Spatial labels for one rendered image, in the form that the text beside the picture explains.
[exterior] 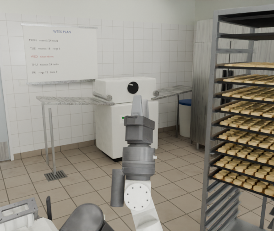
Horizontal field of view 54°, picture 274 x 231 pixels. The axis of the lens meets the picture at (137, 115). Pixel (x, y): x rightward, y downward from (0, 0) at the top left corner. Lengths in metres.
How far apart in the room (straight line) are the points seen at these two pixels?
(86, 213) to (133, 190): 0.22
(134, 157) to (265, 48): 3.00
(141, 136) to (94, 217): 0.29
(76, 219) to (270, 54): 3.04
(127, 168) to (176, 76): 4.80
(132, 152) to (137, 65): 4.26
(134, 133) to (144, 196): 0.16
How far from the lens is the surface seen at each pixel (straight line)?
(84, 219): 0.83
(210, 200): 1.99
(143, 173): 0.68
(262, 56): 3.56
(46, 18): 4.32
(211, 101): 1.71
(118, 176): 0.71
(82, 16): 4.49
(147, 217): 0.76
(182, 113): 5.13
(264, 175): 1.78
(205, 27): 4.24
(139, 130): 0.68
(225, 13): 1.68
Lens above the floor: 1.58
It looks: 13 degrees down
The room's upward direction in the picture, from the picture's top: straight up
